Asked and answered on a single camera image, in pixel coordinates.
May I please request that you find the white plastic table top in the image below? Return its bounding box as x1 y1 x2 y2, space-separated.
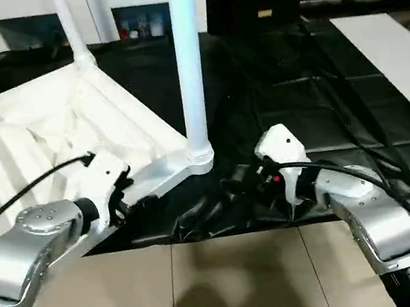
0 40 228 271

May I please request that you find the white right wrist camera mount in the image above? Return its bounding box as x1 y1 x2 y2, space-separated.
250 120 314 211

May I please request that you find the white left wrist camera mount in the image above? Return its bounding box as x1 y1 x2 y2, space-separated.
71 146 141 234

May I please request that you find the black mat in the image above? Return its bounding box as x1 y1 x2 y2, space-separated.
0 0 410 279

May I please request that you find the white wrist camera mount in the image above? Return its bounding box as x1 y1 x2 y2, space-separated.
71 146 141 234
250 120 314 211

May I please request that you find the white board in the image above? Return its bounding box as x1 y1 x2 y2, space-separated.
330 5 410 169

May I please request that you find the white cabinet with glass doors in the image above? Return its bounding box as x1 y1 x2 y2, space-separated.
0 0 216 65

